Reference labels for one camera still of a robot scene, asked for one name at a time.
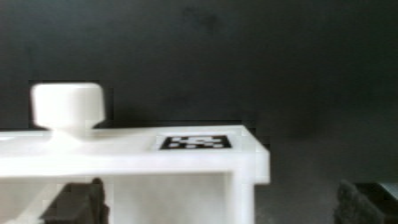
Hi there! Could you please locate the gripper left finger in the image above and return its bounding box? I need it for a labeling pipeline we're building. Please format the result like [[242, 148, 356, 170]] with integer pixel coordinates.
[[42, 178, 111, 224]]

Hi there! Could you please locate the white front drawer tray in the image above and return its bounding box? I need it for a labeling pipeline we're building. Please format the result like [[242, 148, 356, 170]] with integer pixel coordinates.
[[0, 83, 271, 224]]

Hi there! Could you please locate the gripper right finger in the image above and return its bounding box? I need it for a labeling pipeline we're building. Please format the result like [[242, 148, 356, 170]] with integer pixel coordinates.
[[335, 181, 398, 224]]

